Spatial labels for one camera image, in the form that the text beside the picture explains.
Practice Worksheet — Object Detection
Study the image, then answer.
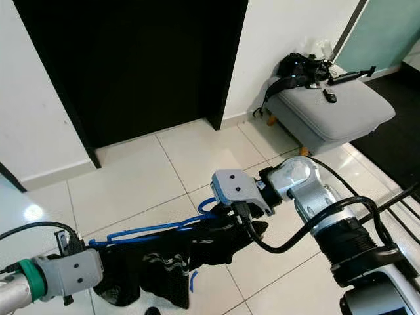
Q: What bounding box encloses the black garment white print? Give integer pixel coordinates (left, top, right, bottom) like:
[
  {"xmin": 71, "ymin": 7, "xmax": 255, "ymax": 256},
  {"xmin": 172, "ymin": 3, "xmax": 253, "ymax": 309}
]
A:
[{"xmin": 92, "ymin": 215, "xmax": 271, "ymax": 310}]

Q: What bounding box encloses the blue plastic hanger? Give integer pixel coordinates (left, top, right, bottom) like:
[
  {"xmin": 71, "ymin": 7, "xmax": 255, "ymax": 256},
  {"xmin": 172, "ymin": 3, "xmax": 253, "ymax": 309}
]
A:
[{"xmin": 87, "ymin": 195, "xmax": 229, "ymax": 294}]

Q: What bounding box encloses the small black remote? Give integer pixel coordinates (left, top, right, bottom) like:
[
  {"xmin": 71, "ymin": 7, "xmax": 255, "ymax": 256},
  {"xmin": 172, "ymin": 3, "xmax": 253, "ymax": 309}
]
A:
[{"xmin": 322, "ymin": 88, "xmax": 339, "ymax": 105}]

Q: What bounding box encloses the black floor mat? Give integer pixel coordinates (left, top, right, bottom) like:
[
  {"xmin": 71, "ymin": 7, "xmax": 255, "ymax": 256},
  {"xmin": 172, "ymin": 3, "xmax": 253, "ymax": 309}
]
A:
[{"xmin": 349, "ymin": 62, "xmax": 420, "ymax": 192}]

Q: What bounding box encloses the black handheld stick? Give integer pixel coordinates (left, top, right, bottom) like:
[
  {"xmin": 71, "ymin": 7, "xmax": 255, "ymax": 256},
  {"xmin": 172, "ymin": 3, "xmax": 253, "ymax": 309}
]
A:
[{"xmin": 327, "ymin": 64, "xmax": 379, "ymax": 86}]

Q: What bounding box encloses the clear plastic bag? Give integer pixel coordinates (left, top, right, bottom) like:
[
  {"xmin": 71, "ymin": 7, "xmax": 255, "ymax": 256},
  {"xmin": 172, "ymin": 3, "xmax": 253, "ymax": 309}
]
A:
[{"xmin": 307, "ymin": 38, "xmax": 337, "ymax": 61}]

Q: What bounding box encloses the black door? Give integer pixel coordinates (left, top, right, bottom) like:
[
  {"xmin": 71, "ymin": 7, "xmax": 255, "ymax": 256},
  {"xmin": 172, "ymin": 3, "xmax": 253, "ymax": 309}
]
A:
[{"xmin": 12, "ymin": 0, "xmax": 250, "ymax": 169}]

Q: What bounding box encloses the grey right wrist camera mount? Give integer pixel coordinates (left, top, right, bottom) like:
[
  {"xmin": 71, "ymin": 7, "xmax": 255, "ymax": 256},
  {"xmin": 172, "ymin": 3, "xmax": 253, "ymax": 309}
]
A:
[{"xmin": 210, "ymin": 169, "xmax": 274, "ymax": 217}]

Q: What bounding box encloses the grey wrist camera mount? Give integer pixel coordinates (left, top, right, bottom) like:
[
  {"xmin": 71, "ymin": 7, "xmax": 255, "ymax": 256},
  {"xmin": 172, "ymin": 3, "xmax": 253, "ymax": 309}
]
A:
[
  {"xmin": 33, "ymin": 248, "xmax": 106, "ymax": 301},
  {"xmin": 210, "ymin": 169, "xmax": 274, "ymax": 217}
]

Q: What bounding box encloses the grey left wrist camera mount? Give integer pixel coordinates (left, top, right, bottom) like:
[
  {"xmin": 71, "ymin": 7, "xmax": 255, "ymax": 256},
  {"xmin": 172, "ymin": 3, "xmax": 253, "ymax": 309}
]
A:
[{"xmin": 33, "ymin": 248, "xmax": 106, "ymax": 301}]

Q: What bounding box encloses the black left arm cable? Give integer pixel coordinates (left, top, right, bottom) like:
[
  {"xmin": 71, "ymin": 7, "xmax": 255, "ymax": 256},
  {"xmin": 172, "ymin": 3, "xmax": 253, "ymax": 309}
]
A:
[{"xmin": 0, "ymin": 221, "xmax": 83, "ymax": 276}]

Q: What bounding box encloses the black strap bag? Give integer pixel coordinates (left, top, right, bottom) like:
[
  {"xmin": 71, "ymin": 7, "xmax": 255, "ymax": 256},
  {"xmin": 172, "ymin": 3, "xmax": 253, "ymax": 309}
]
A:
[{"xmin": 251, "ymin": 51, "xmax": 337, "ymax": 120}]

